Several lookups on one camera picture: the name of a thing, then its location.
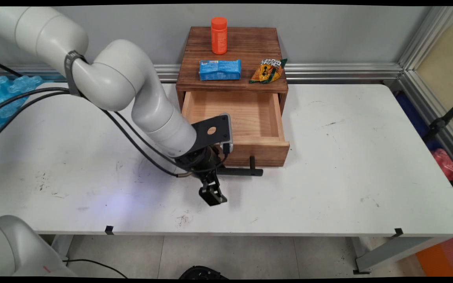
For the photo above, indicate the blue bubble wrap sheet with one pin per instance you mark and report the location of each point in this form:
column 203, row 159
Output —
column 2, row 102

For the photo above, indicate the dark blue bin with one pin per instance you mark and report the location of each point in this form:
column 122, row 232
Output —
column 413, row 114

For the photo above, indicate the black tape marker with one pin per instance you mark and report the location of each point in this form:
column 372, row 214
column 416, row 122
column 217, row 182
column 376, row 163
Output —
column 397, row 233
column 109, row 230

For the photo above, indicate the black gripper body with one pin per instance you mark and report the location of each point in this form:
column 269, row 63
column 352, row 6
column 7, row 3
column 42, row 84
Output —
column 199, row 161

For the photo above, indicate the black tripod stand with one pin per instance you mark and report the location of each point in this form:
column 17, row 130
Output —
column 442, row 122

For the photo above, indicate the orange box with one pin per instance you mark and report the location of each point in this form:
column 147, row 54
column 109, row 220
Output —
column 442, row 257

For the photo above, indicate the pink plastic bag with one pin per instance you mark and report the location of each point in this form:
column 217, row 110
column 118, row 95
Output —
column 444, row 163

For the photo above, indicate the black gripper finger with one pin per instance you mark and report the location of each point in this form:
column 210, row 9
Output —
column 219, row 194
column 207, row 194

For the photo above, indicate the orange plastic bottle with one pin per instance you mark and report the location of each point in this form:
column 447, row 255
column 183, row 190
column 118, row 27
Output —
column 219, row 35

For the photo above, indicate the brown wooden drawer cabinet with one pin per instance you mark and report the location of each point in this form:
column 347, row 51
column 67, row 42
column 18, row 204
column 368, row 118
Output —
column 246, row 45

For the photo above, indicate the horizontal aluminium rail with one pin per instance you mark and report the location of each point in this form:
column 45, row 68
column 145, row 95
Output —
column 328, row 72

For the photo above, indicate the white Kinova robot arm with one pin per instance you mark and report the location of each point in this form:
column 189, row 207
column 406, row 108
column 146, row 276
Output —
column 108, row 74

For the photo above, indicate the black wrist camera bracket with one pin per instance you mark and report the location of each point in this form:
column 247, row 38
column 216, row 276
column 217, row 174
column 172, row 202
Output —
column 210, row 131

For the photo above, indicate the black object on floor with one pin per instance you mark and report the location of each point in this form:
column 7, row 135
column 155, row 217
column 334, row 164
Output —
column 203, row 273

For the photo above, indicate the grey table leg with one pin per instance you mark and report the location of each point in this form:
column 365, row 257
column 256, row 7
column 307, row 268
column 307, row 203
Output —
column 395, row 253

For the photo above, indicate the aluminium corner frame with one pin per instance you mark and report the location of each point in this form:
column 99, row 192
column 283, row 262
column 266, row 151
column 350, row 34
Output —
column 419, row 67

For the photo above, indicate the yellow green snack bag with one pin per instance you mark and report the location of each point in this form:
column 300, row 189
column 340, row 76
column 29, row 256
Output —
column 267, row 70

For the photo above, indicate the blue snack packet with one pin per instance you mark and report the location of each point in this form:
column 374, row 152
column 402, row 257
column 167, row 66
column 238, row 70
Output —
column 220, row 70

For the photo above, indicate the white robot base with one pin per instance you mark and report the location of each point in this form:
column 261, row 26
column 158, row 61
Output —
column 12, row 247

